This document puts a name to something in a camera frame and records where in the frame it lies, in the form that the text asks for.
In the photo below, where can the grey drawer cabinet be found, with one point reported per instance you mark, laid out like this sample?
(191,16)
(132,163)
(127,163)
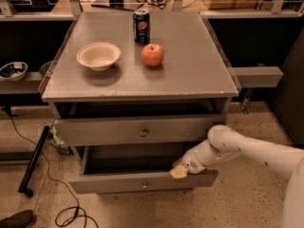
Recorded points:
(194,78)

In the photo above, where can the black pole on floor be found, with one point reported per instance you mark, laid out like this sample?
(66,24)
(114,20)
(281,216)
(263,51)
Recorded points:
(24,185)

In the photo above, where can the dark bowl on shelf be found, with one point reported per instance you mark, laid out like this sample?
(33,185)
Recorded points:
(45,67)

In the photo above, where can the grey drawer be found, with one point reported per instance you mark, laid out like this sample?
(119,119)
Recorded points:
(135,167)
(150,129)

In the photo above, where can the blue pepsi can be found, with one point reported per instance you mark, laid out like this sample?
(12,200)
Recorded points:
(141,26)

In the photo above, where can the grey top drawer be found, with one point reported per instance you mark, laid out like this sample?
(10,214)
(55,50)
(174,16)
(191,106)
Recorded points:
(150,129)

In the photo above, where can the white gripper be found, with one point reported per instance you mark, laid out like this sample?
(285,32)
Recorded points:
(191,161)

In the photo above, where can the brown shoe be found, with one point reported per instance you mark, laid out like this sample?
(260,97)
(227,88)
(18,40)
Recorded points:
(23,219)

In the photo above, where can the grey side shelf right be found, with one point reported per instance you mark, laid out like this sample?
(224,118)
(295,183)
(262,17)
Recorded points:
(257,76)

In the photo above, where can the grey side shelf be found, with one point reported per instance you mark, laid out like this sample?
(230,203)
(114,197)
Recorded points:
(29,84)
(257,76)

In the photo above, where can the white paper bowl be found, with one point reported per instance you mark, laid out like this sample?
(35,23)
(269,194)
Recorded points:
(99,56)

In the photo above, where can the red apple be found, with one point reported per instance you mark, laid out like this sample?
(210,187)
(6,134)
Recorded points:
(153,55)

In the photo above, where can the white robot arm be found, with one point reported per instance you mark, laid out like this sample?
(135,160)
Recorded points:
(223,143)

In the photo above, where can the grey side shelf left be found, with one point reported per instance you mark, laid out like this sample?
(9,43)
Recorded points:
(29,84)

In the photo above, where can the green snack bag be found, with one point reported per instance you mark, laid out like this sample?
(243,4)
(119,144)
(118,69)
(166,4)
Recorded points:
(58,143)

